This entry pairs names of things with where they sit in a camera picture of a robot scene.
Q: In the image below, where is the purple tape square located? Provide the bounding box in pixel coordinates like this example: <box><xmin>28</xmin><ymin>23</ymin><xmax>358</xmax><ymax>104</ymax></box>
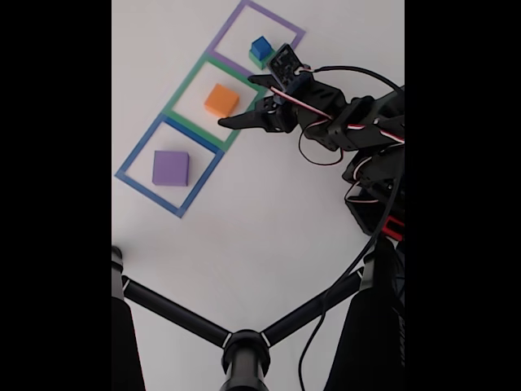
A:
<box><xmin>206</xmin><ymin>0</ymin><xmax>306</xmax><ymax>82</ymax></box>

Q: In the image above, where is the orange block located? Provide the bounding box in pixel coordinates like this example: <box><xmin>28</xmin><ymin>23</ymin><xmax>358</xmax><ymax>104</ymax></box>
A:
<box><xmin>204</xmin><ymin>83</ymin><xmax>240</xmax><ymax>122</ymax></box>

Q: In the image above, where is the camera board with blue mount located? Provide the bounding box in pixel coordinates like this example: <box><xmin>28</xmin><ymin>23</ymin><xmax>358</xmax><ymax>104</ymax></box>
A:
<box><xmin>266</xmin><ymin>42</ymin><xmax>313</xmax><ymax>93</ymax></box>

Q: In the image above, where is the purple block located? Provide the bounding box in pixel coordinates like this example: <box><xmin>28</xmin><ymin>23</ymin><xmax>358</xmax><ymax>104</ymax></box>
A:
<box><xmin>152</xmin><ymin>150</ymin><xmax>190</xmax><ymax>187</ymax></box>

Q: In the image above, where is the blue tape square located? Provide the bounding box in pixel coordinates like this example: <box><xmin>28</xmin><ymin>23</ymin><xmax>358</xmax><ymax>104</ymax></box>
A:
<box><xmin>115</xmin><ymin>112</ymin><xmax>225</xmax><ymax>219</ymax></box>

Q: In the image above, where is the red clamp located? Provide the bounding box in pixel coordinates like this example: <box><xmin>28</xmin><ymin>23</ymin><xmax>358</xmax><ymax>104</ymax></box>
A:
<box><xmin>382</xmin><ymin>215</ymin><xmax>405</xmax><ymax>242</ymax></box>

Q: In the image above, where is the small blue cube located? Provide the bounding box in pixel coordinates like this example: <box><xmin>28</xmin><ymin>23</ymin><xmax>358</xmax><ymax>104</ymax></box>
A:
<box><xmin>250</xmin><ymin>35</ymin><xmax>272</xmax><ymax>58</ymax></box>

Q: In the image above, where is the green block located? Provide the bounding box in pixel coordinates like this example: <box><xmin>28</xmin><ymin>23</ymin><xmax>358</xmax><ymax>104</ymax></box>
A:
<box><xmin>247</xmin><ymin>48</ymin><xmax>278</xmax><ymax>70</ymax></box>

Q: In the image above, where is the green tape square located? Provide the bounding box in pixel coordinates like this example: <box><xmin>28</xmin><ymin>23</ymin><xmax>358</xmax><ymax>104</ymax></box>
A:
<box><xmin>162</xmin><ymin>52</ymin><xmax>269</xmax><ymax>152</ymax></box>

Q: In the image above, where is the black camera tripod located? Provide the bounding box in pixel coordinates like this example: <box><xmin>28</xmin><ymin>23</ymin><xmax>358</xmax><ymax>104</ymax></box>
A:
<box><xmin>112</xmin><ymin>235</ymin><xmax>405</xmax><ymax>391</ymax></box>

